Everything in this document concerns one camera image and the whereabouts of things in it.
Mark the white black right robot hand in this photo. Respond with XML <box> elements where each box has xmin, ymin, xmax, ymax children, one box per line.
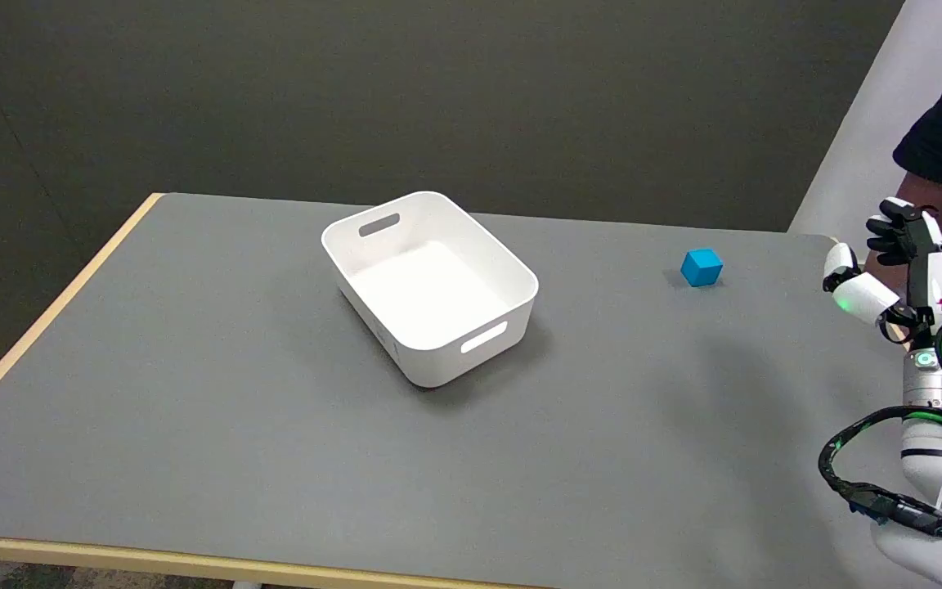
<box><xmin>823</xmin><ymin>197</ymin><xmax>942</xmax><ymax>345</ymax></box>

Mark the blue wooden cube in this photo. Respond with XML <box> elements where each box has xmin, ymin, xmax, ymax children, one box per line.
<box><xmin>680</xmin><ymin>249</ymin><xmax>724</xmax><ymax>288</ymax></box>

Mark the white plastic storage bin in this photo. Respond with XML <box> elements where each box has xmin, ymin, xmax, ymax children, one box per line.
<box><xmin>321</xmin><ymin>191</ymin><xmax>540</xmax><ymax>389</ymax></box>

